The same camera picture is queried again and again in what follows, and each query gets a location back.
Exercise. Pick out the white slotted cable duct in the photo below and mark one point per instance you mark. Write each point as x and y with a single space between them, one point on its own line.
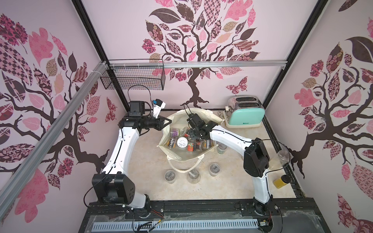
170 226

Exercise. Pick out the clear jar sandy contents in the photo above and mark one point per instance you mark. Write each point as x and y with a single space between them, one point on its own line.
278 159

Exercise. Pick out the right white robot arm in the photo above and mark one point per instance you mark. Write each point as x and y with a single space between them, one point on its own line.
256 160

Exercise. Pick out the aluminium rail wall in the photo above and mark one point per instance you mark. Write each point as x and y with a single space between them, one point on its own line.
27 168
205 64

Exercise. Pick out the purple label small jar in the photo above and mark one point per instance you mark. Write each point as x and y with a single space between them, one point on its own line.
174 132

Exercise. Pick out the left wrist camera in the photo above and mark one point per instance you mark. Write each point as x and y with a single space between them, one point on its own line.
158 105

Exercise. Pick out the mint green toaster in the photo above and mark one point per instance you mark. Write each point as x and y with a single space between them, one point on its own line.
244 111

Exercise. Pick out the clear seed jar striped lid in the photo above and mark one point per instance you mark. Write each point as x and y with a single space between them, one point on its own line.
193 176

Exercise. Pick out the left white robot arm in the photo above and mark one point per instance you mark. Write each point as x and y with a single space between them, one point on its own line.
113 186

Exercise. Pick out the red label seed jar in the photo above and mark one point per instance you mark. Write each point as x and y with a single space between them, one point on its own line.
191 146

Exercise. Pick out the cream canvas tote bag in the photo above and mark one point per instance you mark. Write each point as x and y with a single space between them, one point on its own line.
169 146

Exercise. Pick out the silver tin can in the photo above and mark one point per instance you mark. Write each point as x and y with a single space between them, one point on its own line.
182 142

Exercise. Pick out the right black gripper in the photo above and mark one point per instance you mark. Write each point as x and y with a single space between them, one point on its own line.
199 131

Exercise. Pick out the aluminium rail back wall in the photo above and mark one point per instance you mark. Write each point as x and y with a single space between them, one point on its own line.
205 64

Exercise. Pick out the clear seed jar grey lid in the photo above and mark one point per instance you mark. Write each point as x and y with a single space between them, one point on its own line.
170 176

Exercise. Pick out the yellow label seed jar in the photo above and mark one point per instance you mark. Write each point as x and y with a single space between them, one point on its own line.
282 181

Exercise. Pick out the black wire basket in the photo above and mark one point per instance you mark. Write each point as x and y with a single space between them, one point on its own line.
135 73

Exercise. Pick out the clear seed jar dark lid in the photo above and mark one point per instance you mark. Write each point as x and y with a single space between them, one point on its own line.
214 169

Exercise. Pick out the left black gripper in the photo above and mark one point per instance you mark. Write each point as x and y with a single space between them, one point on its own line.
160 124

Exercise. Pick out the black base frame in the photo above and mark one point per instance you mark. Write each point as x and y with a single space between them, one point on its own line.
299 215

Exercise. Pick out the aluminium rail left wall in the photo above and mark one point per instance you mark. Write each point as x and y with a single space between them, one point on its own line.
27 168

